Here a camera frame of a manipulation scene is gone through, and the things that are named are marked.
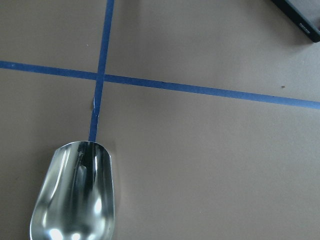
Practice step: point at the steel ice scoop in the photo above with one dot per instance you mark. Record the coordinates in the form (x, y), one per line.
(76, 200)

